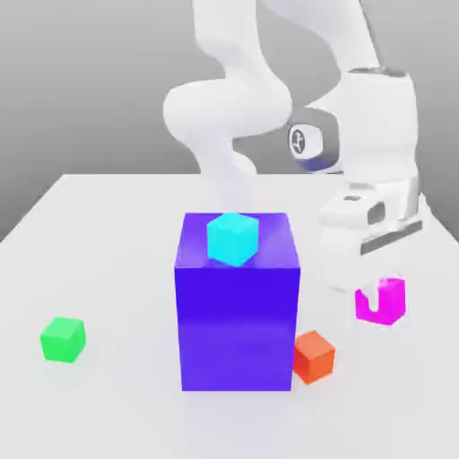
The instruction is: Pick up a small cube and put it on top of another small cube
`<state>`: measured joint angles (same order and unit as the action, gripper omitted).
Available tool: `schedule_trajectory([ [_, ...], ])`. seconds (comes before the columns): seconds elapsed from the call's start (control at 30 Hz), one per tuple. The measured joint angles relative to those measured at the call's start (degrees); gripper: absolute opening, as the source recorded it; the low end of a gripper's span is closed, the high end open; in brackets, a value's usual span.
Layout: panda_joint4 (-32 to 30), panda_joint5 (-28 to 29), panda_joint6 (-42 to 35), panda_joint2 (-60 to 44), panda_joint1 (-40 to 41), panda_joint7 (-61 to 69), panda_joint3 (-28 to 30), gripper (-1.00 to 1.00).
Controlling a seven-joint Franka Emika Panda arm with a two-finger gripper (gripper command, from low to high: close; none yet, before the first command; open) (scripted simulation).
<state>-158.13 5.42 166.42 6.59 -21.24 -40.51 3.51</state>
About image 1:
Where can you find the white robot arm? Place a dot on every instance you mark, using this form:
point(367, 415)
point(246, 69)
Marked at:
point(229, 107)

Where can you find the small orange cube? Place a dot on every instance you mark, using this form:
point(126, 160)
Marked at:
point(315, 358)

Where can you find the large blue box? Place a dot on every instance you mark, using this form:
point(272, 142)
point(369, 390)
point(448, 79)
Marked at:
point(235, 322)

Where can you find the small cyan cube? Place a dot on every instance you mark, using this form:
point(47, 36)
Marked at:
point(232, 239)

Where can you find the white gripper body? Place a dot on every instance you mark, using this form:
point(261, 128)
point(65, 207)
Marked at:
point(380, 263)

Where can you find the small magenta cube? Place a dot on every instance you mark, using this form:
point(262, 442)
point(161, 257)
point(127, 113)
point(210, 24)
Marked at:
point(392, 304)

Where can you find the small green cube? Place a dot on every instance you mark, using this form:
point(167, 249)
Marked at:
point(62, 340)

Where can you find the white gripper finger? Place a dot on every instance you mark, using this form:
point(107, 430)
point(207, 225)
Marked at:
point(370, 296)

